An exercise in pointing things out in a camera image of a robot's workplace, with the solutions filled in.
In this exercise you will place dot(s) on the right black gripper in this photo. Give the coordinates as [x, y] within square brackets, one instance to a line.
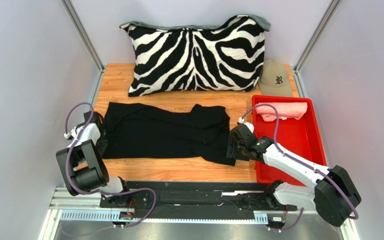
[233, 146]

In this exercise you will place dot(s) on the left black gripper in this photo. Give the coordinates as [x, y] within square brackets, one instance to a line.
[102, 147]

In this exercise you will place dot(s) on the black t-shirt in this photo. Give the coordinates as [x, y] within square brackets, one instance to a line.
[138, 130]

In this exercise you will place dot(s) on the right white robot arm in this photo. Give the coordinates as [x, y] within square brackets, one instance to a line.
[328, 191]

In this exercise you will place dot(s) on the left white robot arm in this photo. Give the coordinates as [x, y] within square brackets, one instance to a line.
[82, 160]

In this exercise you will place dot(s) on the red plastic tray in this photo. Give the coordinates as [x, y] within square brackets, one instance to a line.
[301, 137]

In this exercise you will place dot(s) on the rolled pink t-shirt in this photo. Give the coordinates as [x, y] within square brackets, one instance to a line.
[286, 110]

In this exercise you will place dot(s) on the beige baseball cap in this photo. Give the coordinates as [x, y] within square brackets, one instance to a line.
[274, 80]

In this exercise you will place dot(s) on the zebra striped pillow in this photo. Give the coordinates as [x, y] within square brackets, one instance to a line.
[227, 57]

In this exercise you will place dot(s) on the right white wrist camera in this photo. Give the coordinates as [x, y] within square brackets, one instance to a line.
[249, 125]

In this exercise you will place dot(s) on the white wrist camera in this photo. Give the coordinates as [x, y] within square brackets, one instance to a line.
[249, 125]
[75, 133]

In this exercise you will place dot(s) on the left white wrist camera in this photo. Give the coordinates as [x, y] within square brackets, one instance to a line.
[75, 133]

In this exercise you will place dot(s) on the left aluminium frame post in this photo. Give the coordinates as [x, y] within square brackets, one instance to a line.
[75, 18]

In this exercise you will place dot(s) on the aluminium frame post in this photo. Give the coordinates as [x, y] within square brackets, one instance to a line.
[75, 18]
[317, 34]

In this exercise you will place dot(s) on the right aluminium frame post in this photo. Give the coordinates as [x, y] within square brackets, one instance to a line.
[317, 34]

